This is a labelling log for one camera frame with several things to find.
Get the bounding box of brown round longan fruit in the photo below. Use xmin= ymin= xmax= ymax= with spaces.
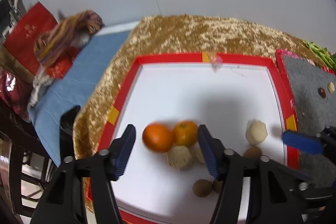
xmin=243 ymin=146 xmax=263 ymax=159

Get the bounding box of elongated dark red jujube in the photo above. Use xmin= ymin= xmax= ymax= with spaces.
xmin=318 ymin=88 xmax=326 ymax=98

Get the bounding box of beige hexagonal cake block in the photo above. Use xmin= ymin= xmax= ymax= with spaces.
xmin=245 ymin=120 xmax=268 ymax=145

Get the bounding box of orange tangerine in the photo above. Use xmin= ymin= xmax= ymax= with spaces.
xmin=142 ymin=123 xmax=174 ymax=153
xmin=173 ymin=121 xmax=198 ymax=147

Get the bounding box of round dark red jujube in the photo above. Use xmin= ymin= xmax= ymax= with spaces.
xmin=212 ymin=180 xmax=223 ymax=194

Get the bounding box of small beige cake block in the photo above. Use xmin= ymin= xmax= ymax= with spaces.
xmin=195 ymin=147 xmax=206 ymax=164

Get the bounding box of grey felt mat red-trimmed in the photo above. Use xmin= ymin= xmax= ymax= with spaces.
xmin=274 ymin=49 xmax=336 ymax=188

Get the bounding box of beige cake block centre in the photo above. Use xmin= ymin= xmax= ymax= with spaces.
xmin=167 ymin=145 xmax=193 ymax=170

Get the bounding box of dark wooden chair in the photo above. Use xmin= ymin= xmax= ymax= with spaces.
xmin=1 ymin=109 xmax=56 ymax=217

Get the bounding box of red and white tray box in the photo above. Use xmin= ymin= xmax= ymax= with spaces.
xmin=98 ymin=53 xmax=299 ymax=223

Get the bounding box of green leafy vegetable bunch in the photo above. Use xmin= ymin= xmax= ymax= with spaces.
xmin=304 ymin=41 xmax=336 ymax=71

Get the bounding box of shiny red plastic bag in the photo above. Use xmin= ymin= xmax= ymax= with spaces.
xmin=1 ymin=68 xmax=33 ymax=122

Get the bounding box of striped knitted scarf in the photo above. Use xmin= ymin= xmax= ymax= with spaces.
xmin=34 ymin=10 xmax=104 ymax=68

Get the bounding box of gold patterned tablecloth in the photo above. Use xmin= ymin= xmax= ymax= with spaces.
xmin=72 ymin=13 xmax=329 ymax=214

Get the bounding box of red gift bag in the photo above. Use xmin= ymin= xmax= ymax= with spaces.
xmin=4 ymin=2 xmax=58 ymax=75

